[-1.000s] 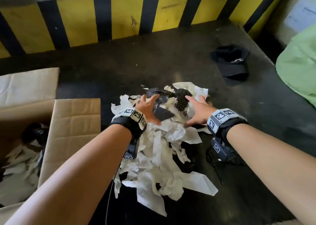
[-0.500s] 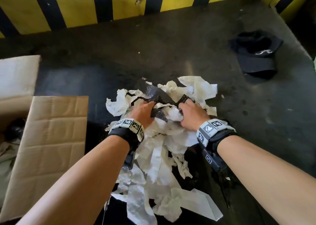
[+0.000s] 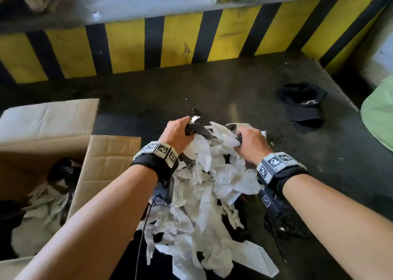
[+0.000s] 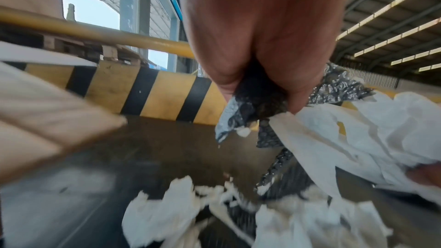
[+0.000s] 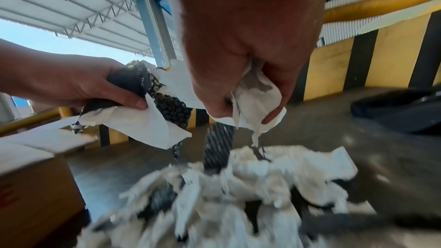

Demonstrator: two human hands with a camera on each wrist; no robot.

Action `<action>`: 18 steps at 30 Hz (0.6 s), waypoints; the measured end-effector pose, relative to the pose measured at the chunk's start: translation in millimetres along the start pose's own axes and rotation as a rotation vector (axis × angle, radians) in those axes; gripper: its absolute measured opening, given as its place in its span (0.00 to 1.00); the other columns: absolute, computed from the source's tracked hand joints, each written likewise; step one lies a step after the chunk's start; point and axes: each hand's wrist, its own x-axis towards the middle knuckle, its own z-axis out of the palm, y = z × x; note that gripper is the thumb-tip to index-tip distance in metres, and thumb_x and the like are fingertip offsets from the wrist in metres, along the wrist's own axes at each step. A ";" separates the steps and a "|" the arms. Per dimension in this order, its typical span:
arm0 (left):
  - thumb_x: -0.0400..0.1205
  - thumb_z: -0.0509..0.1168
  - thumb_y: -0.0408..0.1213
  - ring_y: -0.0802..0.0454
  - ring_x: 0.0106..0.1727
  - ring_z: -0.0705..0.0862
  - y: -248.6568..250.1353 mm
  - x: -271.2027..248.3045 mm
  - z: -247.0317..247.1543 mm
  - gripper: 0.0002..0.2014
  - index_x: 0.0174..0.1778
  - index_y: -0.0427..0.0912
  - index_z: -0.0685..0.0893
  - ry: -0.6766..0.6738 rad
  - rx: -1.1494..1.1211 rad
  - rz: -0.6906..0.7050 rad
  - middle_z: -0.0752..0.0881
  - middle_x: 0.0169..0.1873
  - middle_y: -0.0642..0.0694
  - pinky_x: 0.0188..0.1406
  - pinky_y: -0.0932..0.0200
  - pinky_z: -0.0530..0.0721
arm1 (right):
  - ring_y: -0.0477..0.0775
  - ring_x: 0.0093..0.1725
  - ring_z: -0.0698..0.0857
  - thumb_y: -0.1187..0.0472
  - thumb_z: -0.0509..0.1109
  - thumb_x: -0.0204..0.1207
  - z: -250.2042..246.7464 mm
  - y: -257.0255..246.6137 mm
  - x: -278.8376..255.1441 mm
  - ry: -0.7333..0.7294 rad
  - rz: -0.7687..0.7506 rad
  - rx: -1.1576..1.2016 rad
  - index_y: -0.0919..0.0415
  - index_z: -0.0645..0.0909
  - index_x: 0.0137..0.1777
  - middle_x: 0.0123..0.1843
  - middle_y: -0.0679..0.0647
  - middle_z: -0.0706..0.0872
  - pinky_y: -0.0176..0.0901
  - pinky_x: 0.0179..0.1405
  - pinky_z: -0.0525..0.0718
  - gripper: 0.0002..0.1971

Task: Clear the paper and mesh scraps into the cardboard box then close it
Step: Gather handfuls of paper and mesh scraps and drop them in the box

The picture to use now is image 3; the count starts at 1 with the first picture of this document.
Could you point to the person's left hand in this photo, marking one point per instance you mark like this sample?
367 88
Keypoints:
175 135

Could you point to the person's right hand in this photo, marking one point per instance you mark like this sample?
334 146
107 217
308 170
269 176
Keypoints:
254 148

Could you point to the brown cardboard box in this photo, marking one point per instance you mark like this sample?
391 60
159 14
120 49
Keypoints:
113 157

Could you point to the person's left forearm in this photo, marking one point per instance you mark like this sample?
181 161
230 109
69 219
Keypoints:
98 221

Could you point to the person's right forearm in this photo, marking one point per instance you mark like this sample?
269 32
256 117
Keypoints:
337 221

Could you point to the left wrist marker band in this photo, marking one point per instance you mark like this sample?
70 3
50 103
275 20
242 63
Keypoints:
153 160

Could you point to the wrist marker band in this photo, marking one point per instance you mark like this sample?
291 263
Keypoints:
153 160
288 174

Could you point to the right wrist marker band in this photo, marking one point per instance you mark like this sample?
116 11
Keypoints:
288 174

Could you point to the black cap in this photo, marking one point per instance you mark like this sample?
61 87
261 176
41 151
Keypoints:
304 105

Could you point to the yellow black striped barrier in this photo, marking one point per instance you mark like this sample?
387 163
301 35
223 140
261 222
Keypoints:
181 40

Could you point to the green plastic bag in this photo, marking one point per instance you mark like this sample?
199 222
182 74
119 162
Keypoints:
379 117

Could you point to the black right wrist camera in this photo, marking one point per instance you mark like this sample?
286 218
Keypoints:
271 203

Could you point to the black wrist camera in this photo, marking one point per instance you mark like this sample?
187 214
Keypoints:
271 203
164 194

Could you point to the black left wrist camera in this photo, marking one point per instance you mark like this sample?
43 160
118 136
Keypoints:
164 194

